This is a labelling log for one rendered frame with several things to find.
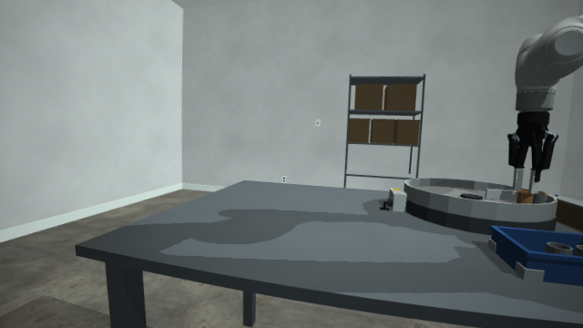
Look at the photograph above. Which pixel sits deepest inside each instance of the blue open crate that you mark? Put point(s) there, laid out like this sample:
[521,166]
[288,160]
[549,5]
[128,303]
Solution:
[529,259]

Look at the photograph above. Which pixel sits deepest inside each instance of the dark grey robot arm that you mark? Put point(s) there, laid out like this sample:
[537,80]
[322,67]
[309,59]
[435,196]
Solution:
[550,56]

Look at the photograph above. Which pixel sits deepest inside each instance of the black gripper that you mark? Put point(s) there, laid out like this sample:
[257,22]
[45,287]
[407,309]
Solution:
[532,129]

